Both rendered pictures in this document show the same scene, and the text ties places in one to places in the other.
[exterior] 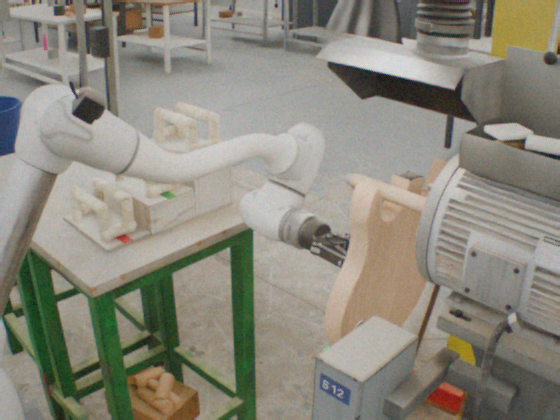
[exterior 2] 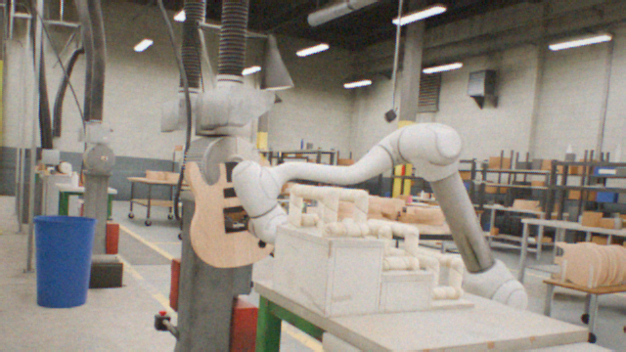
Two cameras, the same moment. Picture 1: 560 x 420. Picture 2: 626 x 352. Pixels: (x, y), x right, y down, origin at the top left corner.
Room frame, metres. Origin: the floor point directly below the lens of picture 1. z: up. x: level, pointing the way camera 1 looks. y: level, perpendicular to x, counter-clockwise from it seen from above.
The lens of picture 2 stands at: (3.04, 0.57, 1.24)
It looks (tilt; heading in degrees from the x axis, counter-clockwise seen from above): 4 degrees down; 197
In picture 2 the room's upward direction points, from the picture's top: 4 degrees clockwise
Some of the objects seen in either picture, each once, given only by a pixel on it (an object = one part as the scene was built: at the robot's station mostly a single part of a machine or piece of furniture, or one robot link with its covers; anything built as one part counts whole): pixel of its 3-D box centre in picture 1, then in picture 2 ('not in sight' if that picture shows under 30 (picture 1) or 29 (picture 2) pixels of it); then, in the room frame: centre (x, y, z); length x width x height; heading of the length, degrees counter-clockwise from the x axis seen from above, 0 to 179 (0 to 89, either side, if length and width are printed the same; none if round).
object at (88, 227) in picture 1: (105, 225); (418, 294); (1.56, 0.49, 0.94); 0.27 x 0.15 x 0.01; 46
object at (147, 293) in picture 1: (147, 281); not in sight; (2.03, 0.49, 0.45); 0.05 x 0.05 x 0.90; 46
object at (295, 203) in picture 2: (214, 133); (295, 209); (1.75, 0.18, 1.15); 0.03 x 0.03 x 0.09
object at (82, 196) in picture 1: (87, 199); (434, 258); (1.52, 0.52, 1.04); 0.20 x 0.03 x 0.03; 45
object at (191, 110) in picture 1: (196, 112); (313, 193); (1.81, 0.24, 1.20); 0.20 x 0.03 x 0.03; 45
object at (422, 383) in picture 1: (423, 383); not in sight; (0.80, -0.26, 1.02); 0.19 x 0.04 x 0.04; 136
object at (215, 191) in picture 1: (186, 171); (324, 267); (1.77, 0.27, 1.02); 0.27 x 0.15 x 0.17; 46
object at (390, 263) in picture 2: not in sight; (399, 263); (1.73, 0.45, 1.04); 0.11 x 0.03 x 0.03; 136
